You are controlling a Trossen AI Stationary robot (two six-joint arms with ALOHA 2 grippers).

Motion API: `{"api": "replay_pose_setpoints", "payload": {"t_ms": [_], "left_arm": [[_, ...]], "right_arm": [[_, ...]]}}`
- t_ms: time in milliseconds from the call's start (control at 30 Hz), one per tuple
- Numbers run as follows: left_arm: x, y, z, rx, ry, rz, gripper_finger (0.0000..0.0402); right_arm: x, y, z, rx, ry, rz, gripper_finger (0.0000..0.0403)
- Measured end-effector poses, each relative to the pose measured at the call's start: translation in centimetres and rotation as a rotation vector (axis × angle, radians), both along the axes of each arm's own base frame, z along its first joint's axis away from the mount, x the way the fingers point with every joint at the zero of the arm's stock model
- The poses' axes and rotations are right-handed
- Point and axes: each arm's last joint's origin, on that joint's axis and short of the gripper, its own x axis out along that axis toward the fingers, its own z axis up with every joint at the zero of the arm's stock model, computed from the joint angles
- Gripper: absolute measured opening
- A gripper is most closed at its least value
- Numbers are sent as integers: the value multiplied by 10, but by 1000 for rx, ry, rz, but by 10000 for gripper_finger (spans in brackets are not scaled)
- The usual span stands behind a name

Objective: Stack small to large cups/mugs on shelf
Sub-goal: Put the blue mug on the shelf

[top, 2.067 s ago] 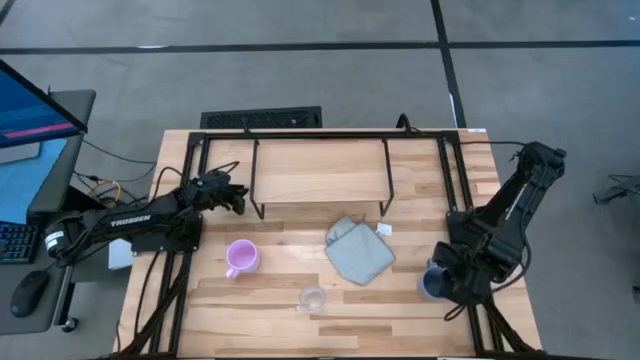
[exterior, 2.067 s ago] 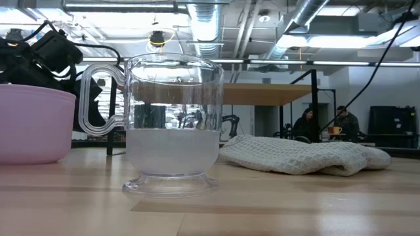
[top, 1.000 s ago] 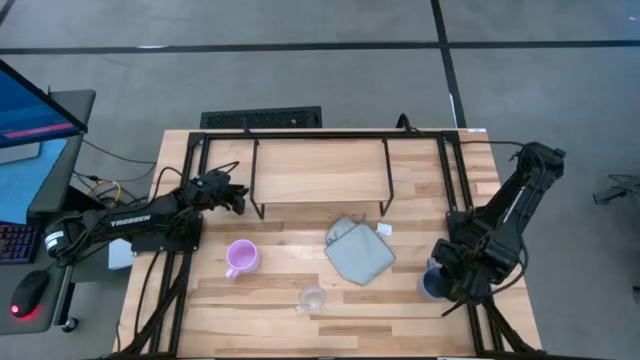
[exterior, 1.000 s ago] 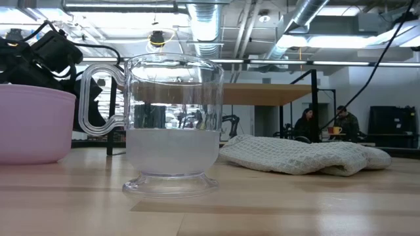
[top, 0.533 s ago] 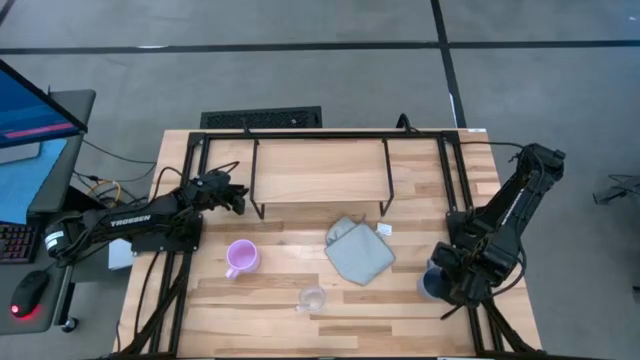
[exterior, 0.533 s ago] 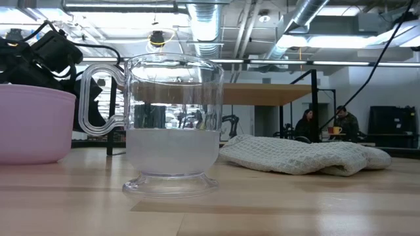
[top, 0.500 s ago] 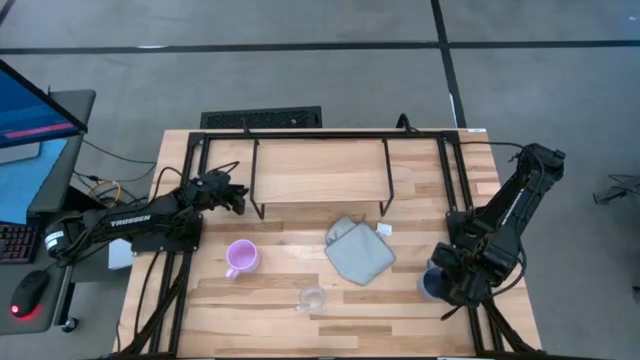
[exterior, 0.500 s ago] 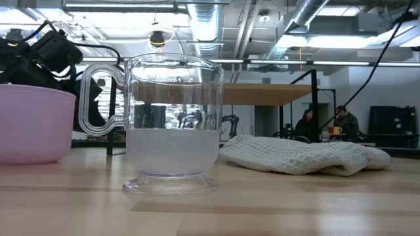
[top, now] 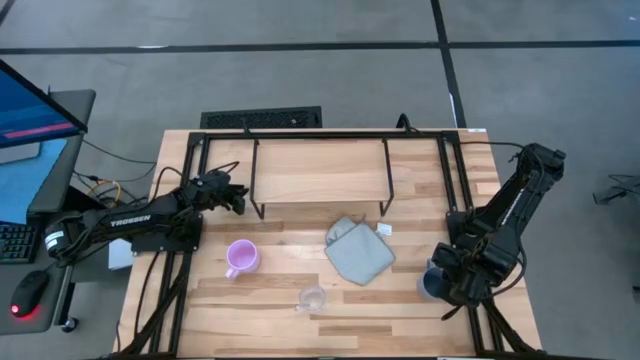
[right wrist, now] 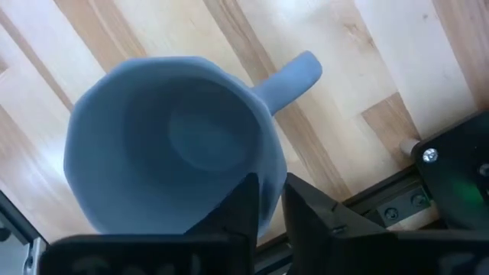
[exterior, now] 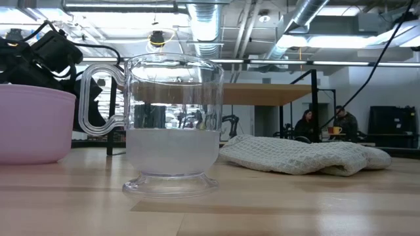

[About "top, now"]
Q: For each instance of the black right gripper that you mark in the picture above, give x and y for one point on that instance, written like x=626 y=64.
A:
x=482 y=265

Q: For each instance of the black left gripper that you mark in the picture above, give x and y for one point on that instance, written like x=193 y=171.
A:
x=212 y=189

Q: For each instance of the blue-grey mug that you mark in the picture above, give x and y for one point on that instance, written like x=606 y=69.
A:
x=428 y=286

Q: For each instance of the pink plastic mug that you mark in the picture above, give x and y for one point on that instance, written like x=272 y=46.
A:
x=242 y=256

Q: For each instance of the small clear glass cup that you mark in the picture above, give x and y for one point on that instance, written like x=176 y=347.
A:
x=312 y=298

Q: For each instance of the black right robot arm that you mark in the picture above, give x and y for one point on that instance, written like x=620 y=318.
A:
x=520 y=190

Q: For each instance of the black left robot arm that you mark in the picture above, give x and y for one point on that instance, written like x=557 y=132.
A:
x=127 y=220

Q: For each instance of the wooden shelf black legs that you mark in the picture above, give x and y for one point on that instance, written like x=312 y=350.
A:
x=320 y=170

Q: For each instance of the white cloth tag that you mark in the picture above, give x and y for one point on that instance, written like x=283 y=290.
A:
x=384 y=229

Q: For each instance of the black floor vent grate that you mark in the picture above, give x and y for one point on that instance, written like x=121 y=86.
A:
x=260 y=119

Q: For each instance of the grey waffle cloth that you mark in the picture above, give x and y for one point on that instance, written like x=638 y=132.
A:
x=360 y=252

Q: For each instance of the white box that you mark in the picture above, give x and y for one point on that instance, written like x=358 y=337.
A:
x=120 y=255

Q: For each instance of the grey computer desk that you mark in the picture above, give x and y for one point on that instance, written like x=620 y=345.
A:
x=60 y=175

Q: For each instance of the black desk caster wheel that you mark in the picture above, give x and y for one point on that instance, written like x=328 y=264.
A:
x=70 y=325

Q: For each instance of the light blue desk mat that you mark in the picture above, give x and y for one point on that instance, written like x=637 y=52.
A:
x=22 y=185

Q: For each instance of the black keyboard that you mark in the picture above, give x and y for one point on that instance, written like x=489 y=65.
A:
x=17 y=242

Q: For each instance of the computer monitor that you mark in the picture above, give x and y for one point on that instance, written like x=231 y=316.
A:
x=30 y=112

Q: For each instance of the black computer mouse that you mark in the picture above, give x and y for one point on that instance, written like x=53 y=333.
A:
x=29 y=292

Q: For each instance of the black metal table frame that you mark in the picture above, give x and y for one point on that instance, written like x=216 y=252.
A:
x=280 y=135

